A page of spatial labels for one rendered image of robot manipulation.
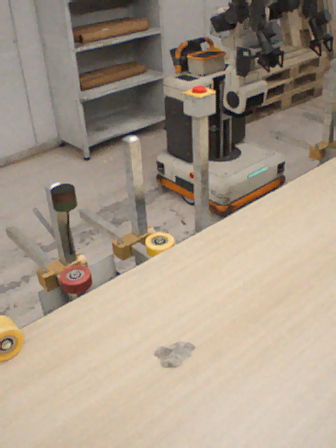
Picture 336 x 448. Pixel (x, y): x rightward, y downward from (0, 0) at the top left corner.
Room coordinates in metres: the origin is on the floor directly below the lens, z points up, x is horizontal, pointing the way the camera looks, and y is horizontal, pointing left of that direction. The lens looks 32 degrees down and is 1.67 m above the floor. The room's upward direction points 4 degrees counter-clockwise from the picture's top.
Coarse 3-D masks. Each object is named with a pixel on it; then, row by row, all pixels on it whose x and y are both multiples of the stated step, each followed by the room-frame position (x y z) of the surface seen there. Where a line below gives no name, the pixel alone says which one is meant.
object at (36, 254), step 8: (8, 232) 1.27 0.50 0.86; (16, 232) 1.26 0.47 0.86; (16, 240) 1.23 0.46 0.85; (24, 240) 1.21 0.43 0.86; (24, 248) 1.19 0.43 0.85; (32, 248) 1.17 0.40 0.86; (32, 256) 1.15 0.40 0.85; (40, 256) 1.13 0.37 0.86; (40, 264) 1.11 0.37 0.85; (72, 296) 0.97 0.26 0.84; (80, 296) 0.96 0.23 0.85
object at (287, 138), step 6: (270, 132) 2.04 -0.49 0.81; (276, 132) 2.02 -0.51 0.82; (282, 132) 2.02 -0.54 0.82; (276, 138) 2.01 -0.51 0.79; (282, 138) 1.99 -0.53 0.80; (288, 138) 1.96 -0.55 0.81; (294, 138) 1.94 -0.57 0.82; (294, 144) 1.93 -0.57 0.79; (300, 144) 1.91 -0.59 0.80; (306, 144) 1.89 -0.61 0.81; (312, 144) 1.87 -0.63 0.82; (324, 150) 1.82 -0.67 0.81; (330, 150) 1.80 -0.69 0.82; (324, 156) 1.81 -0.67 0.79; (330, 156) 1.79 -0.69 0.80
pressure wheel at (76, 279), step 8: (64, 272) 0.99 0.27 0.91; (72, 272) 0.98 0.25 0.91; (80, 272) 0.99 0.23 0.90; (88, 272) 0.98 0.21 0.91; (64, 280) 0.95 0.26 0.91; (72, 280) 0.95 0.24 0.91; (80, 280) 0.95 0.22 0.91; (88, 280) 0.96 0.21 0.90; (64, 288) 0.95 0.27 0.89; (72, 288) 0.94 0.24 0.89; (80, 288) 0.94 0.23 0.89; (88, 288) 0.95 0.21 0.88
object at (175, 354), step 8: (176, 344) 0.72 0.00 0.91; (184, 344) 0.72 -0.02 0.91; (192, 344) 0.71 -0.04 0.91; (160, 352) 0.70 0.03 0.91; (168, 352) 0.69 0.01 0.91; (176, 352) 0.69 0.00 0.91; (184, 352) 0.69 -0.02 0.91; (168, 360) 0.67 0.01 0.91; (176, 360) 0.67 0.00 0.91; (184, 360) 0.68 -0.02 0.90
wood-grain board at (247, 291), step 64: (320, 192) 1.32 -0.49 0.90; (192, 256) 1.03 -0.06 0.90; (256, 256) 1.01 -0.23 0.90; (320, 256) 0.99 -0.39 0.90; (64, 320) 0.82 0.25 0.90; (128, 320) 0.80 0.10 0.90; (192, 320) 0.79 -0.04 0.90; (256, 320) 0.78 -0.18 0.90; (320, 320) 0.76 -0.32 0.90; (0, 384) 0.64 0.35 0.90; (64, 384) 0.63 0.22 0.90; (128, 384) 0.62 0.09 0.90; (192, 384) 0.62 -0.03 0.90; (256, 384) 0.60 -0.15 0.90; (320, 384) 0.59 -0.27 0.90
